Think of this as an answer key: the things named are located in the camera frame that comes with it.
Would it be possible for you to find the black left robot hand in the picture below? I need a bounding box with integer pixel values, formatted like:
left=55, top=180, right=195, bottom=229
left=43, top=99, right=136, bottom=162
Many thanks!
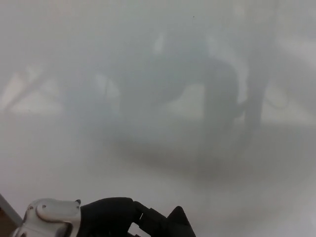
left=78, top=197, right=171, bottom=237

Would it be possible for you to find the white whiteboard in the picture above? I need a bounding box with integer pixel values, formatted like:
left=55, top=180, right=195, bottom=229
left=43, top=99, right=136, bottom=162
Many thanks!
left=0, top=0, right=316, bottom=237

